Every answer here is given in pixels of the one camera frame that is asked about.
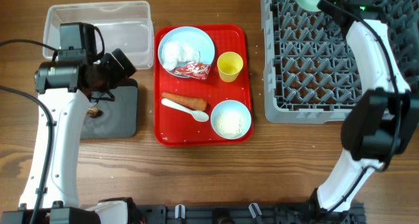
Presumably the yellow plastic cup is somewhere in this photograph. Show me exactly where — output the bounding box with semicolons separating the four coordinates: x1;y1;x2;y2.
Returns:
217;52;244;83

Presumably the light blue rice bowl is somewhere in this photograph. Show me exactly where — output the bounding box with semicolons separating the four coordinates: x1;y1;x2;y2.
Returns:
210;100;252;140

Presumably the white rice pile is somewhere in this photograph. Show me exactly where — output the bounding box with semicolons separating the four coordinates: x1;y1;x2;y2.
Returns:
214;111;245;139

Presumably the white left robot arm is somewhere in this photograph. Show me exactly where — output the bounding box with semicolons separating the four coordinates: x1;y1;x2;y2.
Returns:
1;22;143;224

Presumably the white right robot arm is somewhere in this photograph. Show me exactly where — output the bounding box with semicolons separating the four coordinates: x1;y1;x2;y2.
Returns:
299;0;418;221

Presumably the black waste tray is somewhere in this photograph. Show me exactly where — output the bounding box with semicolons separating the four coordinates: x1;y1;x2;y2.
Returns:
81;79;138;139

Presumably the grey dishwasher rack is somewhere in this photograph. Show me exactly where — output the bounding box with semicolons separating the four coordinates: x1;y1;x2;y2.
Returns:
261;0;418;124

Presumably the brown food scrap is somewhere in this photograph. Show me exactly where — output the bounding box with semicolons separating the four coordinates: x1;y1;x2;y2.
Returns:
86;107;101;118

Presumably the clear plastic bin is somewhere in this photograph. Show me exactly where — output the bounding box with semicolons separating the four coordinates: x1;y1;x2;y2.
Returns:
43;1;154;70

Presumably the white crumpled napkin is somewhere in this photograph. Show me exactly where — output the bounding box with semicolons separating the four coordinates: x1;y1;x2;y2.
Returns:
162;41;200;71

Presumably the red plastic tray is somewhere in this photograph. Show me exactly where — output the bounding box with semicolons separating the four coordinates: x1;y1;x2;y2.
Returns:
154;24;253;147

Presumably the orange carrot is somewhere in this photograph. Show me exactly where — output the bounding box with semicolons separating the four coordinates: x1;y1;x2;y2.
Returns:
162;92;207;111

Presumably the red snack wrapper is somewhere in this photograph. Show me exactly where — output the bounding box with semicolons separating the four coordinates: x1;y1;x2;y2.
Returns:
174;62;211;80

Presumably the light blue plate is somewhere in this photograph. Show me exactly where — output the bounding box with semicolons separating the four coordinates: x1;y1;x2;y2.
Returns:
157;26;215;78

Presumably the white plastic spoon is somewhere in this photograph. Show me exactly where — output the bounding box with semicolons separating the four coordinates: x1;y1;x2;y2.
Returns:
161;98;210;122

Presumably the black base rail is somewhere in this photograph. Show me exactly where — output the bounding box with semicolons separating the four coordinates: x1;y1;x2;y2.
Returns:
137;202;367;224

